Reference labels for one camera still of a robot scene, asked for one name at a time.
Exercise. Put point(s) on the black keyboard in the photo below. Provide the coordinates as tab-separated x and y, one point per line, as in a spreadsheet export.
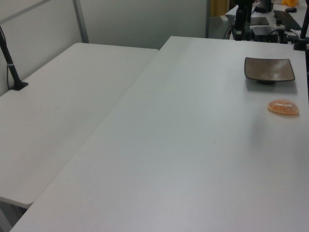
287	19

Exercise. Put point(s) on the large grey metal box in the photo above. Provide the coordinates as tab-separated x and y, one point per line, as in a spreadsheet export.
264	32

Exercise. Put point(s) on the small grey metal box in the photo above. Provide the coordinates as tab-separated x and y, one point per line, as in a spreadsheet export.
259	21

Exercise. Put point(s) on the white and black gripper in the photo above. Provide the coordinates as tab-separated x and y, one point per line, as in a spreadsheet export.
242	3

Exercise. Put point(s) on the black computer mouse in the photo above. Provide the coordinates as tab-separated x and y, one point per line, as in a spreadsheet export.
290	9

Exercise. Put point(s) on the black electronics box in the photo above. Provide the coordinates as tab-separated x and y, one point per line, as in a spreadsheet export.
239	35

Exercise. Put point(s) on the grey partition edge post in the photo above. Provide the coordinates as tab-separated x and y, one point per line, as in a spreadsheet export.
207	19

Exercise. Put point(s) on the yellow object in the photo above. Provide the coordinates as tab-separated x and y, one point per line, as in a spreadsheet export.
289	2

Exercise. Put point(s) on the black camera stand with base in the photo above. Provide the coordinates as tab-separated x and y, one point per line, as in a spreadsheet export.
9	65

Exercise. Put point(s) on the orange bread bun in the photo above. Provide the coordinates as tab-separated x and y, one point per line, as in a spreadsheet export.
283	108

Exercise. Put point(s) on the black clamped camera stand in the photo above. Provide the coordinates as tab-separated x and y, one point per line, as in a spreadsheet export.
303	31

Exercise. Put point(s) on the yellow curtain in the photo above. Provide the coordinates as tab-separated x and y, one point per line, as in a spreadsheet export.
218	7

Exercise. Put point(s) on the black monitor base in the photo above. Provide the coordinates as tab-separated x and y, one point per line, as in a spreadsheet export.
263	8

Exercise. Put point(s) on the brown square ceramic plate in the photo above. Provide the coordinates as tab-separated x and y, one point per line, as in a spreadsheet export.
268	68

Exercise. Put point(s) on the grey partition frame post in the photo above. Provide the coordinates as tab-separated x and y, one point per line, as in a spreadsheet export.
80	21

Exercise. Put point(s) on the black vertical pole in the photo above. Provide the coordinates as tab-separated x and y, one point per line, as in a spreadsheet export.
248	23

